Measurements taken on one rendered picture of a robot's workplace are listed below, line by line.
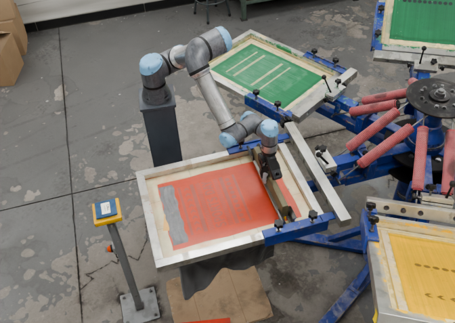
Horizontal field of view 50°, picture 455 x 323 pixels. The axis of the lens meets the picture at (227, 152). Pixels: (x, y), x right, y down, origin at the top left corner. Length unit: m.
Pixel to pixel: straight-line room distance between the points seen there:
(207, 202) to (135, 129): 2.02
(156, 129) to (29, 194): 1.64
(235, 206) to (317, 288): 1.08
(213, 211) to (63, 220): 1.66
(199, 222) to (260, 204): 0.30
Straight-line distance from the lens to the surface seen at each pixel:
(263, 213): 2.28
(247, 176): 2.44
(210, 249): 2.13
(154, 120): 2.56
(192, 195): 2.37
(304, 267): 3.26
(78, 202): 3.79
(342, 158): 2.44
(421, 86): 2.52
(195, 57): 2.05
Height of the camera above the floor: 2.75
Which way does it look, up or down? 45 degrees down
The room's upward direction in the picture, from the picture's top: 3 degrees counter-clockwise
